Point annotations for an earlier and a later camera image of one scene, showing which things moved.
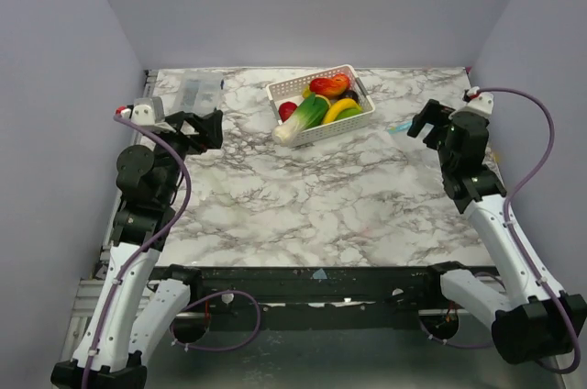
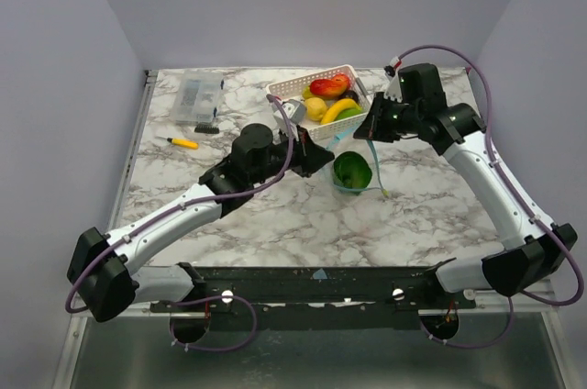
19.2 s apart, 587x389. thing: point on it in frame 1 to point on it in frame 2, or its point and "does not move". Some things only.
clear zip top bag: (417, 178) to (354, 168)
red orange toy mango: (332, 85) does not move
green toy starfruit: (346, 113) does not move
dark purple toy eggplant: (348, 94) does not move
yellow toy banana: (337, 106) does not move
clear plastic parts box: (199, 92) does not move
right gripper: (434, 125) to (378, 118)
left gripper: (210, 129) to (310, 156)
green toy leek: (311, 114) to (350, 171)
